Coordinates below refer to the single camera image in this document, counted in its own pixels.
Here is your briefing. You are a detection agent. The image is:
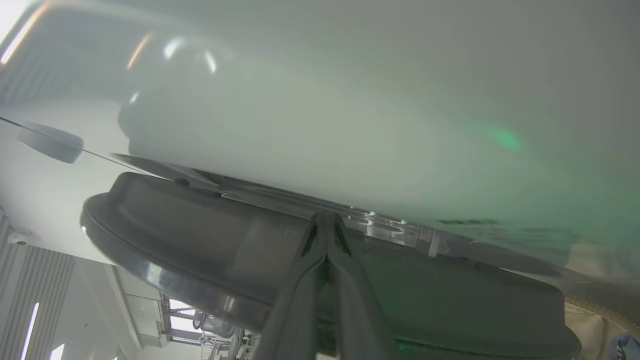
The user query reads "round grey ceiling fixture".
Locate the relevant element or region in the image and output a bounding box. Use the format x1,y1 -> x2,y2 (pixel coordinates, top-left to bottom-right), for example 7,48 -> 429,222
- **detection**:
17,121 -> 85,164

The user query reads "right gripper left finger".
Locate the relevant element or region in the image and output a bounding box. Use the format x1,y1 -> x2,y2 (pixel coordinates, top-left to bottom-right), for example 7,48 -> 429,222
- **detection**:
252,212 -> 329,360

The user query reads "white front-load washing machine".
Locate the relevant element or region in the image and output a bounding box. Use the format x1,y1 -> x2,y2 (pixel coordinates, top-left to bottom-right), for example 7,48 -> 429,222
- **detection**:
0,0 -> 640,283

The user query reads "cream perforated laundry basket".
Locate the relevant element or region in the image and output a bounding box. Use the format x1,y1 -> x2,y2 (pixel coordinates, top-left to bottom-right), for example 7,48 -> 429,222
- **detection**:
562,292 -> 640,360

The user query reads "dark round washing machine door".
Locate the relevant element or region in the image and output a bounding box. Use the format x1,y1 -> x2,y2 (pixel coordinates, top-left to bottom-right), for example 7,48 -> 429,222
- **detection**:
80,172 -> 583,360

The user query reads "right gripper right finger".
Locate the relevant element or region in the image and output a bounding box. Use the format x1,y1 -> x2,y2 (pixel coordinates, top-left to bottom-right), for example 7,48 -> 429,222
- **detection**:
328,214 -> 396,360

